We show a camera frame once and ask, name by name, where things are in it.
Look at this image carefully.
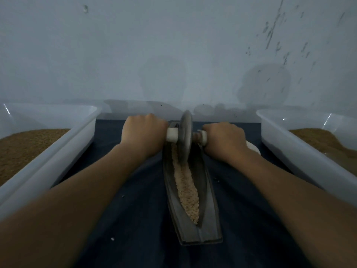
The person's left hand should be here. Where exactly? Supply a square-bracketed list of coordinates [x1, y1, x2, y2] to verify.
[120, 114, 169, 161]

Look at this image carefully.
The person's right hand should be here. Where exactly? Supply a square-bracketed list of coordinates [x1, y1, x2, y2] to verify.
[200, 122, 249, 165]

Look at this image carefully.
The metal grinding wheel with handles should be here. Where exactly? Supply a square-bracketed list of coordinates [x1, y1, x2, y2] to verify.
[165, 110, 208, 165]

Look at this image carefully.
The small ground grain portion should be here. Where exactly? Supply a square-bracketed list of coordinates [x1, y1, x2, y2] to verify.
[171, 143, 200, 226]

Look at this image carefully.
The white plastic tray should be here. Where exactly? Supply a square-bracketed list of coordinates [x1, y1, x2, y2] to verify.
[0, 103, 102, 221]
[256, 108, 357, 207]

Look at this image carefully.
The boat-shaped metal grinding trough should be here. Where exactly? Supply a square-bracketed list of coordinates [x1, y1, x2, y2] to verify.
[162, 121, 224, 246]

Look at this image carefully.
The person's right forearm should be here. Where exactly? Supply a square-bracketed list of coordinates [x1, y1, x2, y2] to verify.
[228, 150, 357, 268]

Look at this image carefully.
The person's left forearm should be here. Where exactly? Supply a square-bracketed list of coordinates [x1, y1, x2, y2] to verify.
[0, 143, 147, 268]

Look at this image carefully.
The white round plate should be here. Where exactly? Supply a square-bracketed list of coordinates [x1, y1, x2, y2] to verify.
[246, 140, 261, 155]

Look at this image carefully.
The dark blue tablecloth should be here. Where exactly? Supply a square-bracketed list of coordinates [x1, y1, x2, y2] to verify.
[56, 120, 313, 268]

